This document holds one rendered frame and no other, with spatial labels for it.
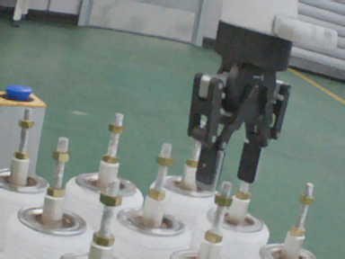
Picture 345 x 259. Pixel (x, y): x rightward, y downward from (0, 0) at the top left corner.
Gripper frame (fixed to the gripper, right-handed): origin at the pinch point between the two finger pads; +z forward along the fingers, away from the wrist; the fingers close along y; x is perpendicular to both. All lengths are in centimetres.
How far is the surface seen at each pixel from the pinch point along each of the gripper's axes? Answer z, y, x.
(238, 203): 7.5, -14.0, -6.8
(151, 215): 8.7, -3.0, -10.5
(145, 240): 10.5, -0.3, -8.5
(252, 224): 9.8, -15.8, -5.1
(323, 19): -16, -474, -239
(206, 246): 7.5, 1.1, 0.2
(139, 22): 26, -362, -345
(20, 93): 2.6, -5.6, -39.2
